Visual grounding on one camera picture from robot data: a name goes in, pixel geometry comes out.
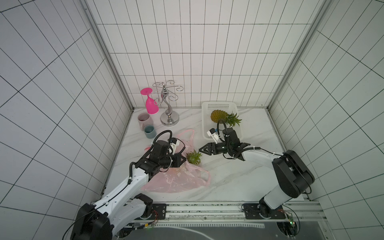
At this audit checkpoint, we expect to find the yellow pineapple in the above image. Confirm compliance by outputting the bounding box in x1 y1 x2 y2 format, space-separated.
186 150 202 166

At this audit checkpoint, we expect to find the teal small cup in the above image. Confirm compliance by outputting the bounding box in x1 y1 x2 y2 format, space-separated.
144 125 157 139

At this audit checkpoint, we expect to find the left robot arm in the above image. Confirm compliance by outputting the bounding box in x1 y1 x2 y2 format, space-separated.
69 130 187 240

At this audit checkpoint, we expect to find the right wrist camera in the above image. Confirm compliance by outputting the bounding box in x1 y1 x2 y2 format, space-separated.
207 128 220 144

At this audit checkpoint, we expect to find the green-brown pineapple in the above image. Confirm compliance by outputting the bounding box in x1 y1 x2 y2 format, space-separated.
210 110 242 127

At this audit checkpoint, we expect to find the silver glass holder stand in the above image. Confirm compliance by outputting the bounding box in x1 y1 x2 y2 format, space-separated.
152 80 184 127

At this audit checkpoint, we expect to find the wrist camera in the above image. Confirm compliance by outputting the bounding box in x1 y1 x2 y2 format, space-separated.
170 138 180 155
207 128 220 144

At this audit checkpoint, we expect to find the pink ceramic mug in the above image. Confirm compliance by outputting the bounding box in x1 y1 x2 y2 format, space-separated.
138 113 154 131

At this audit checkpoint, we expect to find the pink plastic bag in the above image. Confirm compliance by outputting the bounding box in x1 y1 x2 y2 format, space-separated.
141 129 211 194

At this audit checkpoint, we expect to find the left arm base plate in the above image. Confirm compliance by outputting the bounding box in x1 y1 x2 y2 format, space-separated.
142 204 167 221

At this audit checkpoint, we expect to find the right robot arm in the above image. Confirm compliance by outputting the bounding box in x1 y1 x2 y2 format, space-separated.
199 119 315 220

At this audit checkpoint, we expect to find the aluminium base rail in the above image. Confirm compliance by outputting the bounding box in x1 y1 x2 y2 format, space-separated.
119 200 326 224

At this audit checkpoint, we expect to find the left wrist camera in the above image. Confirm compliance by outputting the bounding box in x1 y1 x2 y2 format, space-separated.
170 138 180 155

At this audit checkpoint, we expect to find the magenta wine glass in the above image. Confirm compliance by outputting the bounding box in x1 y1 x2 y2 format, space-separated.
141 88 159 115

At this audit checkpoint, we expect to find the white plastic basket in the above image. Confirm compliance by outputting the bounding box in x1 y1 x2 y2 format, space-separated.
202 102 243 140

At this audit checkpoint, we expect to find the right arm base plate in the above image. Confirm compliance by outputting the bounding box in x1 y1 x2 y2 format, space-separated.
241 203 287 220

